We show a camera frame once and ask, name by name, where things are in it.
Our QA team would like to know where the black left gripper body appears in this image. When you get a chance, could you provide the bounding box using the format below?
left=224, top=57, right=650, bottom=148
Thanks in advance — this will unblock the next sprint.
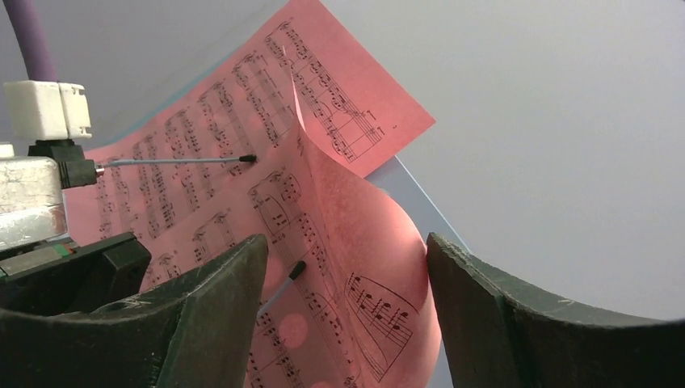
left=1, top=232, right=151, bottom=316

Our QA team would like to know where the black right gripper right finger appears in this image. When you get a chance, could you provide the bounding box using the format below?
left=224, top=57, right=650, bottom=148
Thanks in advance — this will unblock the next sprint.
left=427, top=233, right=684, bottom=387

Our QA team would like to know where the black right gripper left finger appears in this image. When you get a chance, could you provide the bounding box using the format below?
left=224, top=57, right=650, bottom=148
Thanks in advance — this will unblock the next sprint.
left=1, top=234, right=268, bottom=387

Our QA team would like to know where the light blue music stand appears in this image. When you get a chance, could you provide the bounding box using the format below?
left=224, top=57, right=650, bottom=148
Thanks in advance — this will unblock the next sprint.
left=93, top=32, right=472, bottom=388

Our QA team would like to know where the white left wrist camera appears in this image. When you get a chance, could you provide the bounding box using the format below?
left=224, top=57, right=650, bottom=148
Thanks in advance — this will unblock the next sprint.
left=1, top=81, right=102, bottom=251

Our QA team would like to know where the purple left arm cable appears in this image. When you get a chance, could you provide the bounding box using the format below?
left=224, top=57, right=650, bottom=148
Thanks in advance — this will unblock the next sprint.
left=2, top=0, right=59, bottom=84

